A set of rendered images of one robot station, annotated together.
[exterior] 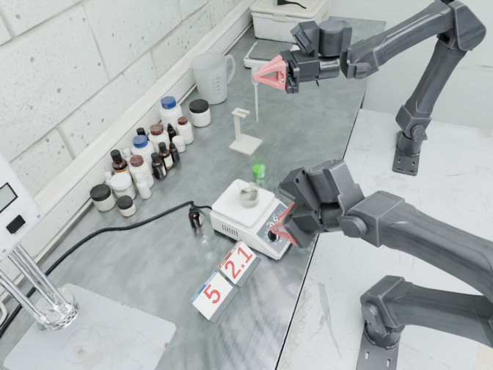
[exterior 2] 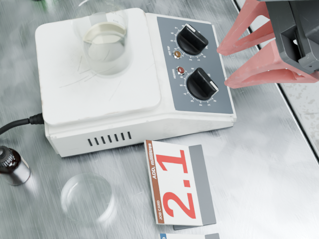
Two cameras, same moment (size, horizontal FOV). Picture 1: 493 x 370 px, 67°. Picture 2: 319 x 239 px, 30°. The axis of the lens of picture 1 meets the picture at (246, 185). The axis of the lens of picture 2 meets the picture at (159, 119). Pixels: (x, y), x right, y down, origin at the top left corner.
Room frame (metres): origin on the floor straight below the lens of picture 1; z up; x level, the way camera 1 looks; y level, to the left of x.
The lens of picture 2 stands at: (0.34, 0.15, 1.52)
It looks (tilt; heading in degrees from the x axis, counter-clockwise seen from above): 66 degrees down; 323
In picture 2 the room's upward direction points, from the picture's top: 9 degrees counter-clockwise
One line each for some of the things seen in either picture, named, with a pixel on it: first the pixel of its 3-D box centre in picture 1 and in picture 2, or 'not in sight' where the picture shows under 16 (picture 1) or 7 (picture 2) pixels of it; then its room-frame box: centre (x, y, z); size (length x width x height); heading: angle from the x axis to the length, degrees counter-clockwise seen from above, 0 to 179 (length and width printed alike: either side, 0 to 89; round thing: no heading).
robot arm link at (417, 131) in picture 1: (414, 126); not in sight; (0.85, -0.49, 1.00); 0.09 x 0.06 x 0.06; 6
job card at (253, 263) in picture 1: (240, 262); (180, 181); (0.49, 0.03, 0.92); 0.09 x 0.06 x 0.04; 143
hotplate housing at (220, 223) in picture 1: (252, 216); (126, 80); (0.61, -0.01, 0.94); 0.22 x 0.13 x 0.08; 55
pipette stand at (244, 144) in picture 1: (244, 129); not in sight; (0.95, -0.01, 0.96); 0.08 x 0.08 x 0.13; 57
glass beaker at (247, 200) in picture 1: (249, 192); (107, 41); (0.61, 0.00, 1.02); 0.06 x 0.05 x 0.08; 2
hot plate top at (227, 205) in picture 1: (243, 202); (96, 65); (0.62, 0.01, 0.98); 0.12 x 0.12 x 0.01; 55
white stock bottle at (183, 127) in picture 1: (184, 130); not in sight; (0.99, 0.19, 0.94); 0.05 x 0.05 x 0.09
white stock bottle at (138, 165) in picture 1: (140, 172); not in sight; (0.80, 0.30, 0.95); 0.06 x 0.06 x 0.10
